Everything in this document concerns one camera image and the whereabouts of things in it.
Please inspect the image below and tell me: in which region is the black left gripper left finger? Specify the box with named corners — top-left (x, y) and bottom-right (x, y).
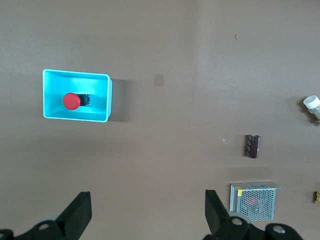
top-left (0, 191), bottom-right (93, 240)

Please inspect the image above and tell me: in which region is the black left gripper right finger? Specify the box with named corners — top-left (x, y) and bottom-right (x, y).
top-left (203, 189), bottom-right (305, 240)

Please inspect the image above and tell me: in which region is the red mushroom push button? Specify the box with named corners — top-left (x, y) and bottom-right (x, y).
top-left (61, 92), bottom-right (91, 111)

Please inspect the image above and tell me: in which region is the perforated metal power supply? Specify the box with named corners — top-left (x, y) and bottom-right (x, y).
top-left (229, 181), bottom-right (281, 222)

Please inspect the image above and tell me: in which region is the dark cylindrical capacitor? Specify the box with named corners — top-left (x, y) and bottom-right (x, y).
top-left (244, 134), bottom-right (261, 159)

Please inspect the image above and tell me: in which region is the cyan plastic box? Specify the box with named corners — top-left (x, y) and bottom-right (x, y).
top-left (42, 69), bottom-right (113, 124)

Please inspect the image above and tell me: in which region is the white-capped brass fitting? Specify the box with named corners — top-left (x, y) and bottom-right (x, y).
top-left (302, 95), bottom-right (320, 123)

